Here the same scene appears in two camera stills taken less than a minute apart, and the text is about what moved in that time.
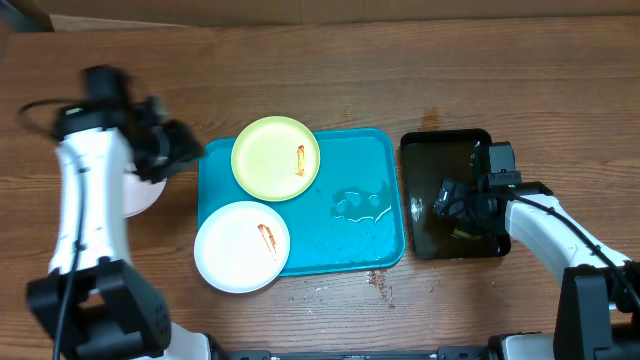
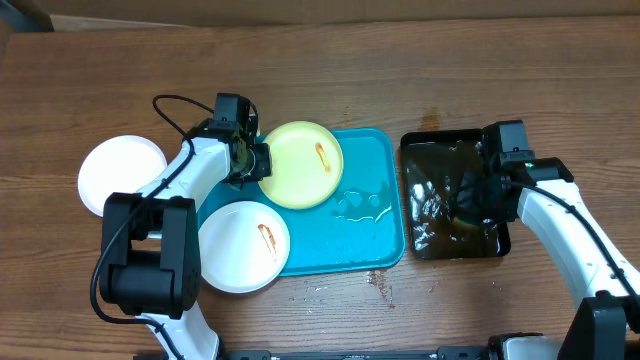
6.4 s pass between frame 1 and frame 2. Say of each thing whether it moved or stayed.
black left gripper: moved
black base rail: stayed
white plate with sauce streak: stayed
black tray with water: stayed
